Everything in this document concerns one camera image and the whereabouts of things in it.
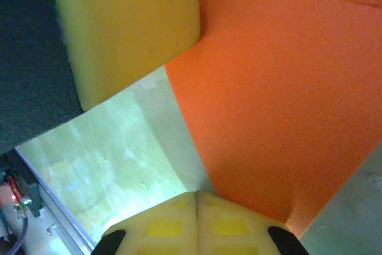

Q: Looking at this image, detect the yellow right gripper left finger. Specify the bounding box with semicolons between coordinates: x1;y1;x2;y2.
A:
95;192;199;255

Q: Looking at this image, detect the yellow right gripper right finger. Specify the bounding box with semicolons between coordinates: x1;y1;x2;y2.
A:
196;191;310;255

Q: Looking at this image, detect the orange cloth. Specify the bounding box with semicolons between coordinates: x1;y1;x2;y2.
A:
162;0;382;239

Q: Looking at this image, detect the long aluminium frame rail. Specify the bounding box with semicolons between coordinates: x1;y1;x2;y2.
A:
13;146;101;255

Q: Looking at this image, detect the grey left arm cable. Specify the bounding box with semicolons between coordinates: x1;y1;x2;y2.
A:
4;216;29;255

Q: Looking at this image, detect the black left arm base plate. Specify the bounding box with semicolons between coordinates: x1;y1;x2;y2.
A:
0;152;33;198

